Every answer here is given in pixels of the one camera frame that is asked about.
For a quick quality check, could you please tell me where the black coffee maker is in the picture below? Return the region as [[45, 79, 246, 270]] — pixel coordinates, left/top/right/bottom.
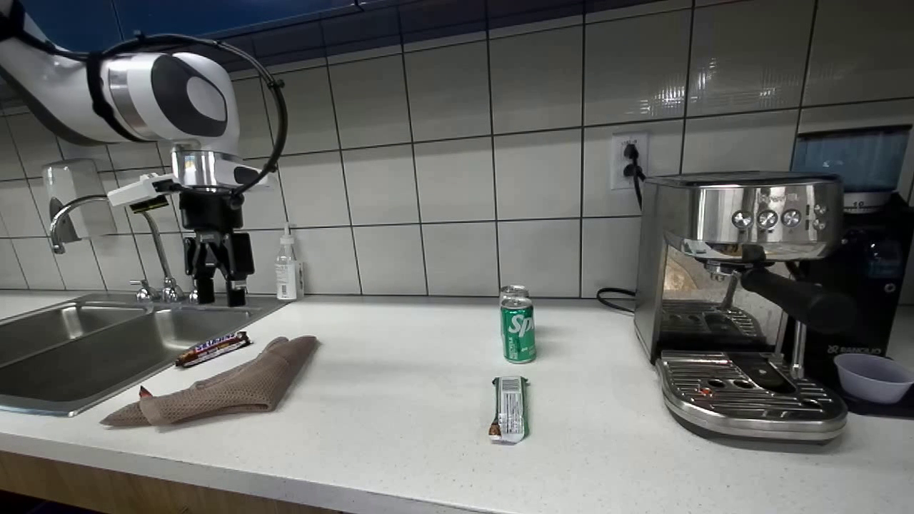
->
[[829, 190, 910, 417]]

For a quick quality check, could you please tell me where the stainless steel espresso machine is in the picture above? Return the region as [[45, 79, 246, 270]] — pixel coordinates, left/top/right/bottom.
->
[[633, 170, 858, 443]]

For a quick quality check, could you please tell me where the stainless steel sink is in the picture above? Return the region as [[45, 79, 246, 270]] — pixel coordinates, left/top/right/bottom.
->
[[0, 296, 278, 417]]

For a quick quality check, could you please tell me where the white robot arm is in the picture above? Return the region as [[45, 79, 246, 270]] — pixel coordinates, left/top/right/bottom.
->
[[0, 0, 285, 306]]

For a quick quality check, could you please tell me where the lavender plastic cup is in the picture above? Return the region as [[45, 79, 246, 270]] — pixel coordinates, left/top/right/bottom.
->
[[835, 353, 914, 406]]

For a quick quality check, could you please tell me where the brown Snickers candy bar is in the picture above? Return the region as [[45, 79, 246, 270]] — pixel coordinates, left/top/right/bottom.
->
[[175, 330, 251, 369]]

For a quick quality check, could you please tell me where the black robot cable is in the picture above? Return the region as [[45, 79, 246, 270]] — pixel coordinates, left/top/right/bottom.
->
[[0, 0, 292, 196]]

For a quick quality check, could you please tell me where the black power cable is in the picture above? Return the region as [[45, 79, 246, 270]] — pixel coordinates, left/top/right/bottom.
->
[[595, 143, 648, 313]]

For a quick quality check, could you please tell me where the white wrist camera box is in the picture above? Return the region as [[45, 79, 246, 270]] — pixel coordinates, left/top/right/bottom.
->
[[109, 174, 181, 209]]

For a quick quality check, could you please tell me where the white wall outlet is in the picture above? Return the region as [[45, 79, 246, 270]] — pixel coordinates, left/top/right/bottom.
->
[[609, 133, 648, 190]]

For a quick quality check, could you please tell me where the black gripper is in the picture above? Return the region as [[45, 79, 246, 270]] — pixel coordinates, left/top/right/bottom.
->
[[181, 190, 254, 306]]

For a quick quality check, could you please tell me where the green soda can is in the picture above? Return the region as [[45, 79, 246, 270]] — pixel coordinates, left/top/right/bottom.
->
[[499, 286, 536, 363]]

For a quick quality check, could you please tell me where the green wrapped snack bar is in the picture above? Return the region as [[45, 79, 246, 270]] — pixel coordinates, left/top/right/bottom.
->
[[489, 376, 529, 444]]

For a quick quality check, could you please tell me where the clear soap pump bottle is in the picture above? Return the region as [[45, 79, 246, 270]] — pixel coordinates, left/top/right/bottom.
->
[[274, 230, 299, 300]]

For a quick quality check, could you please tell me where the brown towel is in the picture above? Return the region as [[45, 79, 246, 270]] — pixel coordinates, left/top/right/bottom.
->
[[106, 337, 319, 429]]

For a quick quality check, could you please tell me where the chrome sink faucet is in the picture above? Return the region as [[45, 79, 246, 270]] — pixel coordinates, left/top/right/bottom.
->
[[45, 190, 218, 306]]

